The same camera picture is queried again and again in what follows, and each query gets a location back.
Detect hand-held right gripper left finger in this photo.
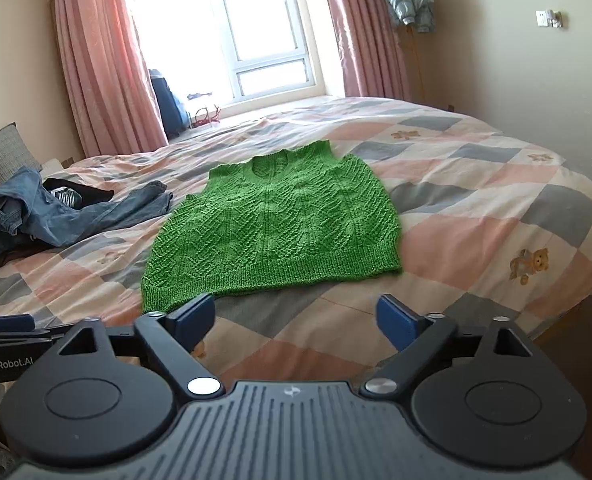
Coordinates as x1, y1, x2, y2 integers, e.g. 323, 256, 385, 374
56, 293, 226, 402

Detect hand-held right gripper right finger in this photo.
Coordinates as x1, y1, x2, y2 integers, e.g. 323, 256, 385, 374
360, 293, 538, 402

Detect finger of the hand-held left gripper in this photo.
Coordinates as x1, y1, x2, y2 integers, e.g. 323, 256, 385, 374
0, 313, 77, 342

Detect green towel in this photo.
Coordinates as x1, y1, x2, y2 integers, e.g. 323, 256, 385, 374
141, 141, 403, 314

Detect blue jeans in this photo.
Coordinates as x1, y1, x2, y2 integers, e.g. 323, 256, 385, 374
0, 166, 174, 247

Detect black garment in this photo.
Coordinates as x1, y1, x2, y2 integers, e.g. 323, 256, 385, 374
43, 177, 114, 208

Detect bed with patchwork quilt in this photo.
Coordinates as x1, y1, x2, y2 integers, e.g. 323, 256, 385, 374
0, 94, 592, 411

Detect grey checked pillow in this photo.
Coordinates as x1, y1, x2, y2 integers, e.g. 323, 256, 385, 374
0, 122, 43, 185

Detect blue bag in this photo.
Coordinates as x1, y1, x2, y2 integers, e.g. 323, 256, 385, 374
148, 69, 189, 137

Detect wooden coat rack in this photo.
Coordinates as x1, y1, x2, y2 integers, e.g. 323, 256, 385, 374
403, 22, 429, 103

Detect pink curtain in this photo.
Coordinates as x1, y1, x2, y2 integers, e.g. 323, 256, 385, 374
318, 0, 411, 100
51, 0, 169, 158

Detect white framed window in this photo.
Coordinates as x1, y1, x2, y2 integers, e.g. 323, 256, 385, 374
196, 0, 319, 106

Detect red wire basket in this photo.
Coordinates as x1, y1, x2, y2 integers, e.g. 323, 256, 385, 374
188, 105, 222, 127

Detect white wall socket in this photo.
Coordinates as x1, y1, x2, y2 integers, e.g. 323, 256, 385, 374
535, 8, 566, 28

